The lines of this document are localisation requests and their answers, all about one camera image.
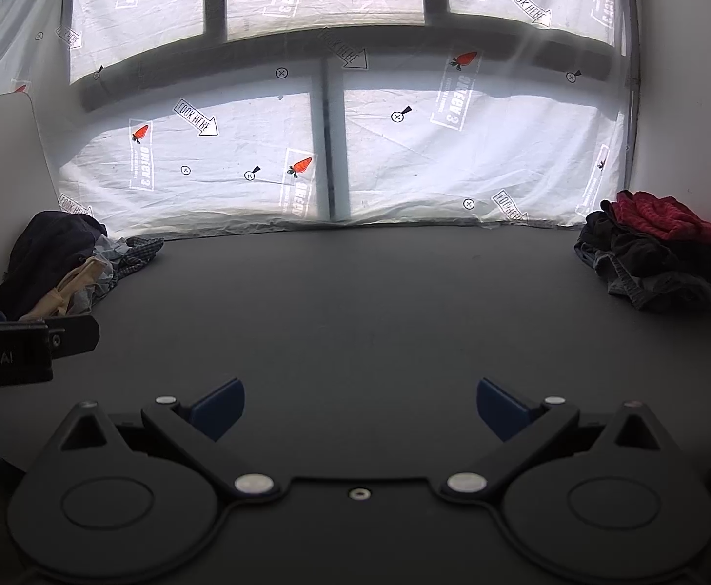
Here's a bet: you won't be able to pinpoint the grey shorts on pile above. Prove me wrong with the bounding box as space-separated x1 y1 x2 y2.
573 242 651 312

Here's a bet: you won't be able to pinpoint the light blue shirt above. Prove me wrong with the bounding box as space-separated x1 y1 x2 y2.
92 235 129 268

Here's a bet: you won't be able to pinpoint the red knit garment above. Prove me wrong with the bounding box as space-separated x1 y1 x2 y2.
611 190 711 243

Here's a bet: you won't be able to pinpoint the printed white plastic window sheet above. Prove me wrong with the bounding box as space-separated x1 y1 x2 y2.
0 0 636 236

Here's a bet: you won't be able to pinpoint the beige cloth garment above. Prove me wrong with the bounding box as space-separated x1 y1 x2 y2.
20 256 107 321

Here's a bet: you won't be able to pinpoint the navy blue knit sweater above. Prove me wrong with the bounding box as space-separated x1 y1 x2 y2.
0 210 107 321

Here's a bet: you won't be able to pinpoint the black garment on pile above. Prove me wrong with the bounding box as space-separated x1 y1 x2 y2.
577 201 711 317

